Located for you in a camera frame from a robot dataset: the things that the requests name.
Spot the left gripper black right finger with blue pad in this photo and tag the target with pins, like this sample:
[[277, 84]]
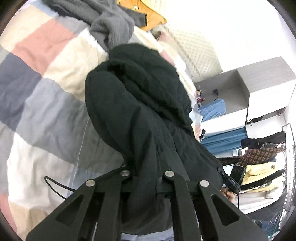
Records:
[[200, 212]]

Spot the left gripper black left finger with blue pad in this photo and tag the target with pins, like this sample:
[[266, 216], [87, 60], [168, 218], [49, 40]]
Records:
[[92, 212]]

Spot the black puffer jacket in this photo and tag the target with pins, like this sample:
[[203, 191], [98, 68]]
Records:
[[139, 107]]

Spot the metal clothes rack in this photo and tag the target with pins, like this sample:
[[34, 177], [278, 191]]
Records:
[[289, 204]]

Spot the right hand holding device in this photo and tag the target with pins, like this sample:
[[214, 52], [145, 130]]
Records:
[[228, 194]]

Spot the blue jeans leg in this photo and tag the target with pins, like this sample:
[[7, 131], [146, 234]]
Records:
[[165, 235]]

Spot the teal blue fabric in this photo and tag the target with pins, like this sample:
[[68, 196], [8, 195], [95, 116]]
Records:
[[225, 142]]

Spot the yellow hoodie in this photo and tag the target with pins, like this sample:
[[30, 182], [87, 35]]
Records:
[[260, 171]]

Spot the brown plaid garment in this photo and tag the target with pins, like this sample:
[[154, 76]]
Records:
[[252, 157]]

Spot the light blue folded cloth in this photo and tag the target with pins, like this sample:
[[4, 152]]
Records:
[[212, 110]]

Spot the pastel patchwork bed quilt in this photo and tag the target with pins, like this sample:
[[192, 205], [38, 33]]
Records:
[[48, 143]]

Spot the small cosmetic bottles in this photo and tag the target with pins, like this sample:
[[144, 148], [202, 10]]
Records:
[[199, 98]]

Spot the black hanging garment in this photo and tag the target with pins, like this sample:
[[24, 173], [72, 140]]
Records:
[[256, 143]]

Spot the grey bedside shelf cabinet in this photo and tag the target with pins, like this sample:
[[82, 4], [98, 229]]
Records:
[[249, 92]]

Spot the cream quilted headboard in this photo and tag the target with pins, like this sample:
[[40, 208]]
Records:
[[195, 50]]

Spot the yellow embroidered pillow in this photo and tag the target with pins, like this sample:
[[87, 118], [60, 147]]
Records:
[[154, 19]]

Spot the grey fleece garment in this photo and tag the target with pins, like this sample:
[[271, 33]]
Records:
[[109, 23]]

